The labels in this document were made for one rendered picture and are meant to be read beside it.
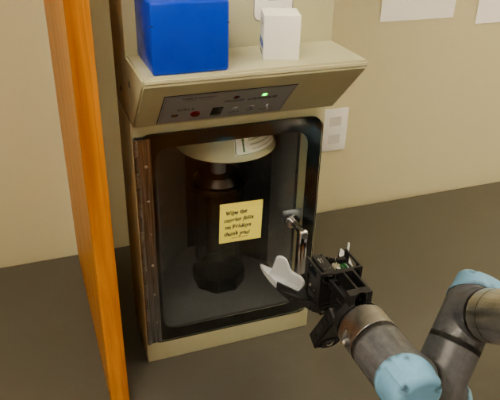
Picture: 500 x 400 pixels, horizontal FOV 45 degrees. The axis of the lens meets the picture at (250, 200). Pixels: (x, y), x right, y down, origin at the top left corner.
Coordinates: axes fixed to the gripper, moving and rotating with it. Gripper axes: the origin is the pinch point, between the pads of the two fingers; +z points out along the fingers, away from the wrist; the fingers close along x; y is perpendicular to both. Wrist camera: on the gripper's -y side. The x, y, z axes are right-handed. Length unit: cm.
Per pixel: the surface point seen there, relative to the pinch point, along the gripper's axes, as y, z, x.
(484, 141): -8, 49, -81
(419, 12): 30, 49, -51
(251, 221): 6.8, 4.3, 7.6
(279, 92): 31.7, -2.3, 6.6
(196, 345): -19.2, 5.5, 17.5
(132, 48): 37.3, 5.6, 25.7
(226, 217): 8.3, 4.3, 12.2
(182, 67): 37.4, -5.2, 21.5
